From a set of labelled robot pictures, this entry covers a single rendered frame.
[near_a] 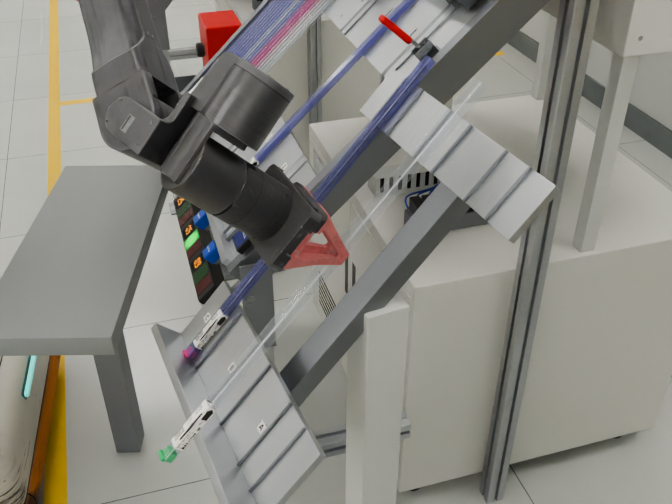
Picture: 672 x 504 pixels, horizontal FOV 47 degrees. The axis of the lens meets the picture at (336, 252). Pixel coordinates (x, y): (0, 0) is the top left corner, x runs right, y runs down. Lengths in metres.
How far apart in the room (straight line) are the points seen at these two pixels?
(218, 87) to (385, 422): 0.59
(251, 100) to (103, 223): 1.01
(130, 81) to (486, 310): 0.92
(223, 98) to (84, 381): 1.58
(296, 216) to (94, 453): 1.37
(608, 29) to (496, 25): 0.24
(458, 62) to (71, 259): 0.81
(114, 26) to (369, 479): 0.73
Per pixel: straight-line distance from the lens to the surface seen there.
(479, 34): 1.17
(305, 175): 1.23
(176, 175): 0.64
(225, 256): 1.23
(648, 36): 1.33
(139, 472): 1.91
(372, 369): 1.01
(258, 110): 0.64
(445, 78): 1.17
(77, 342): 1.35
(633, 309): 1.66
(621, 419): 1.91
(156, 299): 2.38
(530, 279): 1.40
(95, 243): 1.56
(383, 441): 1.12
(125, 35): 0.73
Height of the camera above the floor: 1.43
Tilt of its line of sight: 35 degrees down
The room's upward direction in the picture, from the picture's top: straight up
